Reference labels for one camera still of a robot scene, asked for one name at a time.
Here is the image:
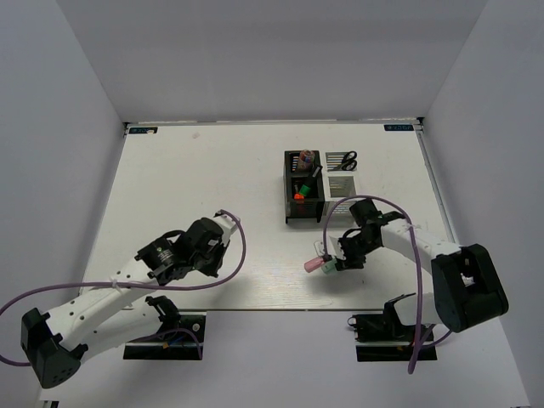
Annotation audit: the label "black handled scissors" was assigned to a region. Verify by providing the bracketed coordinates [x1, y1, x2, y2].
[339, 150, 358, 171]

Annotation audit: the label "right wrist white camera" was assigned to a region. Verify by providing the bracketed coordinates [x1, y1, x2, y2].
[314, 235, 345, 260]

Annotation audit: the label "pink translucent small case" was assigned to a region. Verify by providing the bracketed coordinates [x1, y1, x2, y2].
[303, 257, 326, 273]

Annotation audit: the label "left blue corner label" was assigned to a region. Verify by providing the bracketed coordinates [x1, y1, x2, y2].
[128, 127, 158, 134]

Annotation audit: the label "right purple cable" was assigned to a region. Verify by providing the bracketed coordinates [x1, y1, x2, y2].
[320, 195, 454, 375]

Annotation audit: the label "white slotted pen holder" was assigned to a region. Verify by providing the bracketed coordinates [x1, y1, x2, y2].
[320, 151, 360, 222]

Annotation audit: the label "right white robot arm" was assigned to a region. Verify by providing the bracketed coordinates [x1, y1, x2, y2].
[329, 199, 509, 339]

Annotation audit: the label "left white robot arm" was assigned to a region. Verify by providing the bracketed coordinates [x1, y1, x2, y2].
[20, 213, 238, 389]

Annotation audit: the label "blue corner label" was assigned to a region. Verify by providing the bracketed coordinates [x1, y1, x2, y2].
[383, 123, 414, 132]
[128, 127, 158, 134]

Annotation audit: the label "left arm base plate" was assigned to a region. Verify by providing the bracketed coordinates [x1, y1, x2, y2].
[122, 313, 207, 361]

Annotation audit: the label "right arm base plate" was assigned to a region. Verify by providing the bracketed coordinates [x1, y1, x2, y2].
[347, 313, 416, 363]

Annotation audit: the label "green cap black highlighter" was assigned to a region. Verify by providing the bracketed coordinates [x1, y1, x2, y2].
[298, 165, 322, 197]

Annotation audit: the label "right blue corner label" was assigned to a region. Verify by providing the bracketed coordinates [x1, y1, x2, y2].
[383, 123, 414, 132]

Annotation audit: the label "clear tube of crayons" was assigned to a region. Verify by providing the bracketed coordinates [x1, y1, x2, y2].
[296, 150, 315, 172]

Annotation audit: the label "black slotted pen holder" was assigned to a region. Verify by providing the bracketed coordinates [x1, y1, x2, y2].
[283, 150, 325, 223]

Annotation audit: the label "green translucent small case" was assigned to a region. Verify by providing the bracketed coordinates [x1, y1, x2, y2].
[320, 259, 337, 275]

